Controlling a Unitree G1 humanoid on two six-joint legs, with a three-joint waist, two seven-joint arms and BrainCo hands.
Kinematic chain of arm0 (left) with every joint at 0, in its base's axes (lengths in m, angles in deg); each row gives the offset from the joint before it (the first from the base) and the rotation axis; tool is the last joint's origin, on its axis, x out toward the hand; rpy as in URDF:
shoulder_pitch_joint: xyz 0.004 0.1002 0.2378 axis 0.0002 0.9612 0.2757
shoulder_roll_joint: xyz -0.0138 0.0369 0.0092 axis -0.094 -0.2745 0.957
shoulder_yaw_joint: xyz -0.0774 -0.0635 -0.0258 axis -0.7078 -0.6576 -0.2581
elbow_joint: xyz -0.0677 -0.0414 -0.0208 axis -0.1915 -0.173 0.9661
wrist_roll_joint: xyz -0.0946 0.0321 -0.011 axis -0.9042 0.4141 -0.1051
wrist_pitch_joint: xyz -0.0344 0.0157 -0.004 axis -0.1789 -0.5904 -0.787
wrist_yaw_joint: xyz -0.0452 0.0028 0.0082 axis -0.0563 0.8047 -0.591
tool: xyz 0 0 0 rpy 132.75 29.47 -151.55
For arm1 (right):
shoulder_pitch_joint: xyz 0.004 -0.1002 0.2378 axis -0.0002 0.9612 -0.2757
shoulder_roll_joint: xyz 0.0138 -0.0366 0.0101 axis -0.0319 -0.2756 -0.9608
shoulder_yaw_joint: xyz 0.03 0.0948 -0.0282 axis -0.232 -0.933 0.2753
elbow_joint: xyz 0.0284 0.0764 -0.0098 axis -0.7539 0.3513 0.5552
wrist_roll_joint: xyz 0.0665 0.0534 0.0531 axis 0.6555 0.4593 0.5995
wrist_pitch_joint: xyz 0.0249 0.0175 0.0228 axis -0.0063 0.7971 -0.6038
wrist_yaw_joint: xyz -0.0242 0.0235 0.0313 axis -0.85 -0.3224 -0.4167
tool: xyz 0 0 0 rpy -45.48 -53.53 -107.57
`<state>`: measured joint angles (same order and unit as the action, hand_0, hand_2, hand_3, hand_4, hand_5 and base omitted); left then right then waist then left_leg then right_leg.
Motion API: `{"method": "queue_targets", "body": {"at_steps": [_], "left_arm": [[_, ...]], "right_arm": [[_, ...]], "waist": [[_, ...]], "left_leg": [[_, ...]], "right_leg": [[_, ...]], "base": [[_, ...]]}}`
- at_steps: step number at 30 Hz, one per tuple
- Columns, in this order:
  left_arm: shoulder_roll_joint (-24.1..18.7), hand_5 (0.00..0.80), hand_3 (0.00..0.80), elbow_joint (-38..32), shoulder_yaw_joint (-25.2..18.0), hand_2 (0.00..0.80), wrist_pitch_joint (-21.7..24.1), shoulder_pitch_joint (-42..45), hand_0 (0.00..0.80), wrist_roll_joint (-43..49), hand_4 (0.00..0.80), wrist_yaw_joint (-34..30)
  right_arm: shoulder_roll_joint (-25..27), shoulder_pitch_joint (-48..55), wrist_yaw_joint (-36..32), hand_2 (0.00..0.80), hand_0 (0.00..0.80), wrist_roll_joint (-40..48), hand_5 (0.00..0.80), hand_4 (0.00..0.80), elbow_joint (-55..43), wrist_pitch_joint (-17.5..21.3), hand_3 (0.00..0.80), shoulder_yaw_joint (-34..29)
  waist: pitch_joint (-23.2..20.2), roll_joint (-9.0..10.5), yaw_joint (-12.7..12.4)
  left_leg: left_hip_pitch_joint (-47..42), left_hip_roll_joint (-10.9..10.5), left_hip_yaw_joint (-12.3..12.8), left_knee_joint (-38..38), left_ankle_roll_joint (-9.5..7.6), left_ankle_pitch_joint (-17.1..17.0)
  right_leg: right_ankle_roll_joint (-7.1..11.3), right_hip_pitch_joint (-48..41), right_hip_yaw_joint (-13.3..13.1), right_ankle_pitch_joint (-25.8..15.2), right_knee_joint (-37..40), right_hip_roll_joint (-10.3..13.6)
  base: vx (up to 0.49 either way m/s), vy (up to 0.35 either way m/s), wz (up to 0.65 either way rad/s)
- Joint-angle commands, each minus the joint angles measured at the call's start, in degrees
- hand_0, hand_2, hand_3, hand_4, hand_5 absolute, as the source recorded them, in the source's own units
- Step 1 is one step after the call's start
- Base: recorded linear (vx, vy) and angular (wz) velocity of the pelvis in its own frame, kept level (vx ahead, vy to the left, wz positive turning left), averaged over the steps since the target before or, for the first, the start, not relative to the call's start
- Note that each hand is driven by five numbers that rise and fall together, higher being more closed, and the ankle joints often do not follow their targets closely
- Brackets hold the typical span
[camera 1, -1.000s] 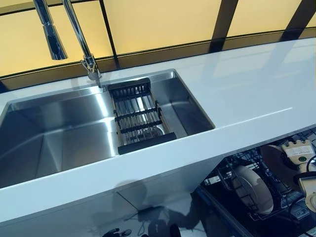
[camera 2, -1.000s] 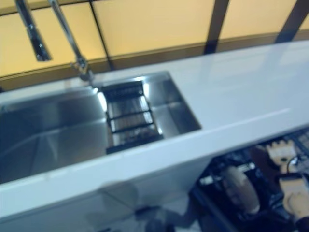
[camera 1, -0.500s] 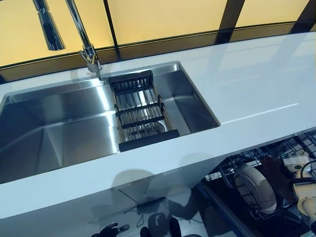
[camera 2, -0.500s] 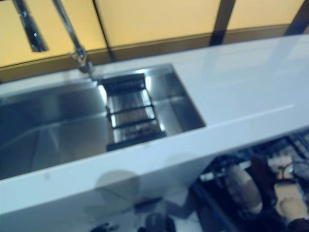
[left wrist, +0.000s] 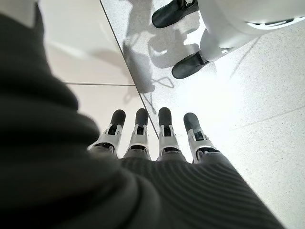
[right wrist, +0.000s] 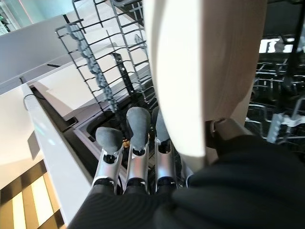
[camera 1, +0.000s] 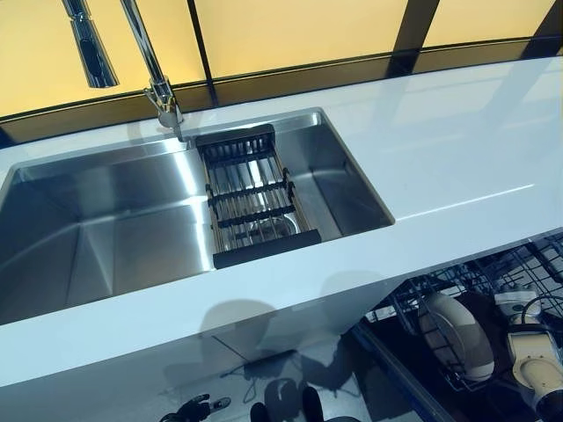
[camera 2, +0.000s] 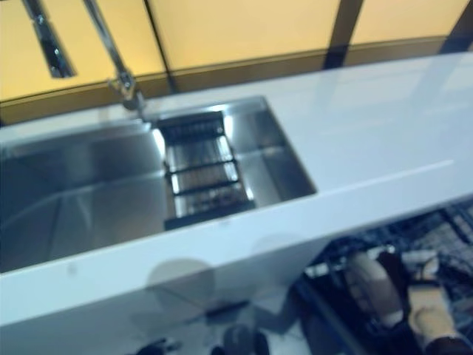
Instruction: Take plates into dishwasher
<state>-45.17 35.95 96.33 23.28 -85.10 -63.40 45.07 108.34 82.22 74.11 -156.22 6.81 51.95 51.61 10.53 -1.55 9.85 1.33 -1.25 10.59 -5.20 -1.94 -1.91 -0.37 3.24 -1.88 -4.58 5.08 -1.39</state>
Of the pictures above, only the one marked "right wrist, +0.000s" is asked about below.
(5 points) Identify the dishwasher wire rack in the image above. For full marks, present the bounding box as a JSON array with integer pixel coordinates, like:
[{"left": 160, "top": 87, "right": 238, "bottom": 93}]
[{"left": 55, "top": 0, "right": 305, "bottom": 146}]

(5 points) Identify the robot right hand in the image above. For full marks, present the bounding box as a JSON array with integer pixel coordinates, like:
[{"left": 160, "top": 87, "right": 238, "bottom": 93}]
[{"left": 68, "top": 106, "right": 305, "bottom": 229}]

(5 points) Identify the white glossy base cabinet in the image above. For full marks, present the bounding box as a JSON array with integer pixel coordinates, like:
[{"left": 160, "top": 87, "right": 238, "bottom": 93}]
[{"left": 21, "top": 81, "right": 96, "bottom": 225}]

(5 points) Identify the beige ceramic plate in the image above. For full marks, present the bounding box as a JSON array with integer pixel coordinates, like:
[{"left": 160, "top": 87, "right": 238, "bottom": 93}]
[{"left": 142, "top": 0, "right": 268, "bottom": 158}]

